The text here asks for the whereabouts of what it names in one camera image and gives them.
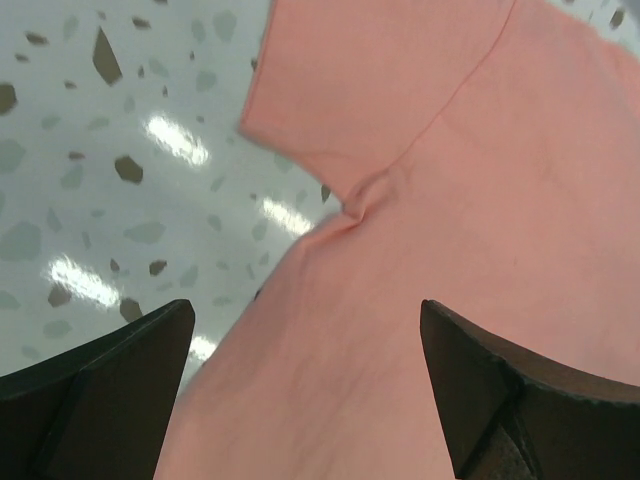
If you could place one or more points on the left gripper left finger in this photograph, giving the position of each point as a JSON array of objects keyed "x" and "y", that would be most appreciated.
[{"x": 100, "y": 410}]

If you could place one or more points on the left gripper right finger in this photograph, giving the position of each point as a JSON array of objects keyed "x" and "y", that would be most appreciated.
[{"x": 507, "y": 412}]

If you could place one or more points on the pink t shirt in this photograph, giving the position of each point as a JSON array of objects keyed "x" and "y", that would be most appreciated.
[{"x": 486, "y": 154}]

